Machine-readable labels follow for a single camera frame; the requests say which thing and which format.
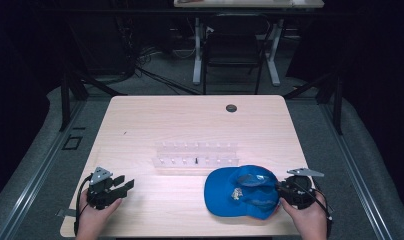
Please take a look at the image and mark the clear acrylic rack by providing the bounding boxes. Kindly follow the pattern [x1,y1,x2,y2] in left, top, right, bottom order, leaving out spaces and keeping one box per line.
[151,141,240,169]

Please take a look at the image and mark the blue baseball cap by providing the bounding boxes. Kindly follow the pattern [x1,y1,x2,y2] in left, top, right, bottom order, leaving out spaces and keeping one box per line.
[203,164,281,221]

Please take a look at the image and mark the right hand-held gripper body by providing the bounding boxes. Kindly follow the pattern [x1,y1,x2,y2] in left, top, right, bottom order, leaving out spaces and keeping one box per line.
[278,167,325,211]

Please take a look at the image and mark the black metal stand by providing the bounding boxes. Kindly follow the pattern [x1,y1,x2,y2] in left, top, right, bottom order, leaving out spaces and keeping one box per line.
[59,65,128,132]
[283,71,344,136]

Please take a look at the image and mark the black chair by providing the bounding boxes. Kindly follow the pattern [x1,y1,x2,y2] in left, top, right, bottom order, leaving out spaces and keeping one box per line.
[201,13,272,96]

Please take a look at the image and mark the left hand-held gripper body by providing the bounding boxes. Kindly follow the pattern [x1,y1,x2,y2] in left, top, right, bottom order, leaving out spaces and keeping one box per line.
[86,166,124,211]

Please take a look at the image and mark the person's right hand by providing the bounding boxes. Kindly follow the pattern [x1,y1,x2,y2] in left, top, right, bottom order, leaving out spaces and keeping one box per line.
[279,192,328,234]

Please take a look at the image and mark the bundle of floor cables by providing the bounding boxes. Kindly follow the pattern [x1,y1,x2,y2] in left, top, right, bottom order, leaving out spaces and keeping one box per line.
[116,19,201,96]

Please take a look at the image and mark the person's left hand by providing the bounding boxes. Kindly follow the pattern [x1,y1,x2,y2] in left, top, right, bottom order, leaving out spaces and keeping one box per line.
[77,188,123,235]

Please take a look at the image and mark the white-legged desk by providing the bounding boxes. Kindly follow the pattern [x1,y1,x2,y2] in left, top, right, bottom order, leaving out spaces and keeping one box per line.
[173,0,325,88]

